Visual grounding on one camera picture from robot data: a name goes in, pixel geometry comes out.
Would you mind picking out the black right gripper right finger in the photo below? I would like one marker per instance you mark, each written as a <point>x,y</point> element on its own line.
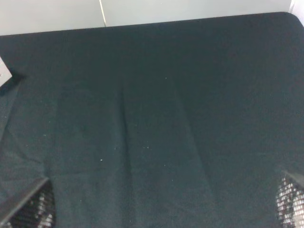
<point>290,201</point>

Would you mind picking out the black tablecloth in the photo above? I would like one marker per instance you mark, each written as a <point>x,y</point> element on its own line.
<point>186,124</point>

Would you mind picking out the colourful puzzle cube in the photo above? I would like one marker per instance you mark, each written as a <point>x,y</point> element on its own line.
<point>5,74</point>

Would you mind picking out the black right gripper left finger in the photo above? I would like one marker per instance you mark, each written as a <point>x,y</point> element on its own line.
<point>32,207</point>

